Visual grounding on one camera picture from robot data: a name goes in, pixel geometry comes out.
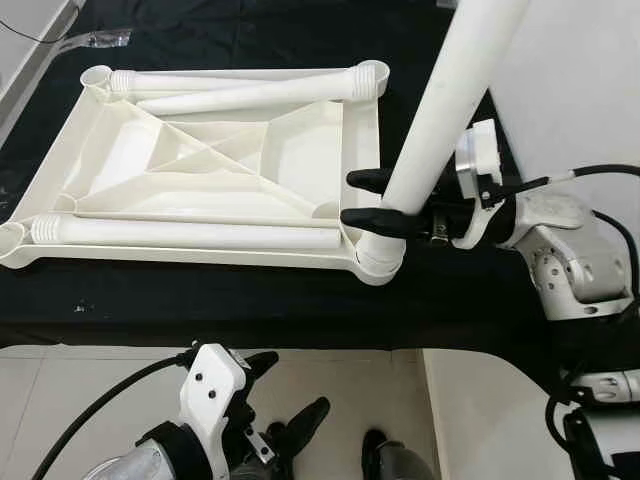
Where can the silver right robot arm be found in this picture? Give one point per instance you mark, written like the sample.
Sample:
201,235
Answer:
580,270

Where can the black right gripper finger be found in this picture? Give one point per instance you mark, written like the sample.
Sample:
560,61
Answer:
385,224
368,181

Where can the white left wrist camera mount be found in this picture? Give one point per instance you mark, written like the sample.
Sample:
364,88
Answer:
212,385

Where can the clear plastic bag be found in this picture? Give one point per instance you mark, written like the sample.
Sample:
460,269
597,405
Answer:
100,40

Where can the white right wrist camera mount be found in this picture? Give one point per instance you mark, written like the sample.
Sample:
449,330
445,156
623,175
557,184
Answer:
478,150

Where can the white plastic table leg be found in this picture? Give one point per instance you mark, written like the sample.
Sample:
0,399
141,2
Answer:
180,235
170,80
450,110
250,93

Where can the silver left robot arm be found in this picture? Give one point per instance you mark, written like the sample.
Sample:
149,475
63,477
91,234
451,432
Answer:
130,465

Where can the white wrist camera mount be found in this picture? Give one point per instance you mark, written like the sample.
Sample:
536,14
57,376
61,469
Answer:
478,150
212,385

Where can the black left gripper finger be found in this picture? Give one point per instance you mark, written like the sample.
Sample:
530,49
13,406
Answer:
260,364
308,422

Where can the white plastic table top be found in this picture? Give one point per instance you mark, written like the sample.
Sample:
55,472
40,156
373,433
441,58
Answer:
200,170

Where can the black tablecloth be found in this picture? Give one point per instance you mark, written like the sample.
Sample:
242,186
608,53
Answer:
250,310

